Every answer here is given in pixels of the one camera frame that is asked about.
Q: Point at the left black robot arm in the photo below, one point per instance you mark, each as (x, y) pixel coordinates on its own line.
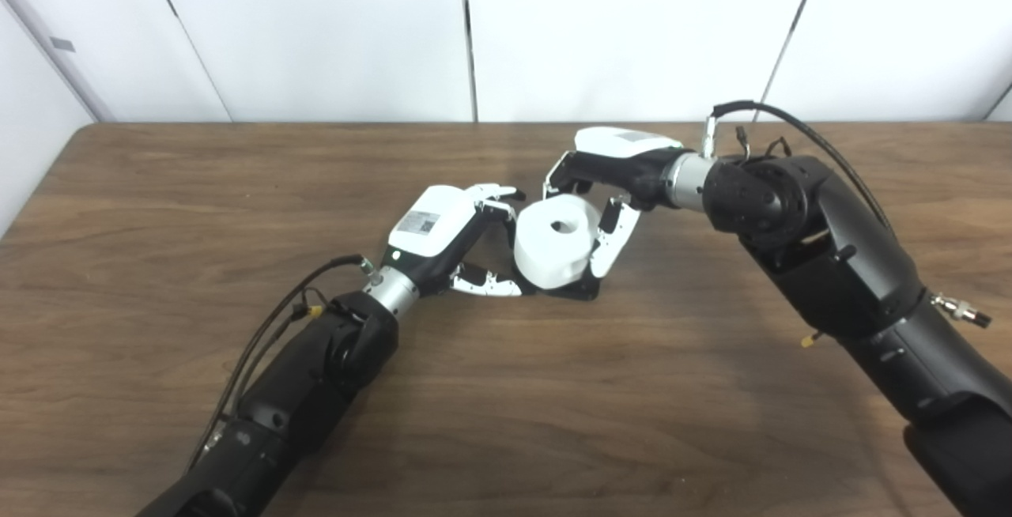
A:
(308, 390)

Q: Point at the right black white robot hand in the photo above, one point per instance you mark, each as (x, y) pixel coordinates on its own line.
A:
(632, 165)

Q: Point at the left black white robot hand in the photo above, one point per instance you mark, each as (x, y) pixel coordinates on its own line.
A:
(427, 224)

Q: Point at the round white plastic piece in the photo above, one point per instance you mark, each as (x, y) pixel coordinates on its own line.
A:
(545, 256)

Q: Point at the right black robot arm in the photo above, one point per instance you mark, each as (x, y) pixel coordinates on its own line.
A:
(854, 280)

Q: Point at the small grey wall label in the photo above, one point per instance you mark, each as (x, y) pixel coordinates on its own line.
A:
(62, 44)

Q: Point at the black plastic holder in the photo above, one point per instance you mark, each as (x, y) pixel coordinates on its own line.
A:
(581, 289)

